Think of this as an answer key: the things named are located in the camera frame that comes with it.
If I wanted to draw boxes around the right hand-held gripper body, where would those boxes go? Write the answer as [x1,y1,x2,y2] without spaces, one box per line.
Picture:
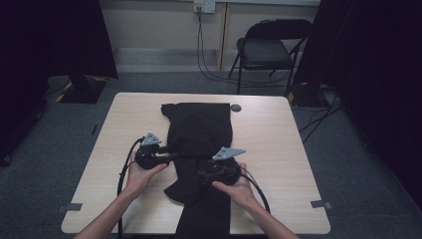
[204,146,247,186]

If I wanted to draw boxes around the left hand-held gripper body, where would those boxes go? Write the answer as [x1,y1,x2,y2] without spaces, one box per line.
[133,131,170,170]

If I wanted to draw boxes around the black pants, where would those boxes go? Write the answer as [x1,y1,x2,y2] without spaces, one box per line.
[160,102,234,239]

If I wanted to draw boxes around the person's left hand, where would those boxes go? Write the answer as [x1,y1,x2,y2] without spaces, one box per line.
[124,150,169,201]

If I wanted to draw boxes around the person's right hand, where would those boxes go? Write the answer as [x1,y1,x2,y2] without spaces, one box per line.
[212,161,259,211]

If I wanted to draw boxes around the black stand base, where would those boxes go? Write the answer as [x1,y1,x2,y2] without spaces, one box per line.
[59,75,107,105]
[287,83,330,108]

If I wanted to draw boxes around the grey tape strip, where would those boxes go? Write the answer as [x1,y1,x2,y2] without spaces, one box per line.
[310,199,332,210]
[56,202,84,214]

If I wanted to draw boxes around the black folding chair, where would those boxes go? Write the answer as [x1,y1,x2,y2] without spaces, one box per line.
[228,18,313,98]

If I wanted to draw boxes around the black curtain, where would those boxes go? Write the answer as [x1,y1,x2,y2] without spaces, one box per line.
[0,0,119,167]
[293,0,422,210]

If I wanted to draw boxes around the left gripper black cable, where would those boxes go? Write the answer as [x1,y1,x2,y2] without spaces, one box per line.
[116,136,147,239]

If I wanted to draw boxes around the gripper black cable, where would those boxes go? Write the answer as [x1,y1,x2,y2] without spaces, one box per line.
[116,136,147,239]
[238,165,272,215]

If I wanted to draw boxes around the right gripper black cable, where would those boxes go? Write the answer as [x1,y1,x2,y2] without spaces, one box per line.
[238,165,272,215]

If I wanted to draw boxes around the black floor cables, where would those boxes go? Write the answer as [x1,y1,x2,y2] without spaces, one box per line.
[298,87,344,145]

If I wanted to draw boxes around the white wall socket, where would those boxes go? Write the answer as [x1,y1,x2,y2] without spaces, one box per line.
[193,0,217,14]

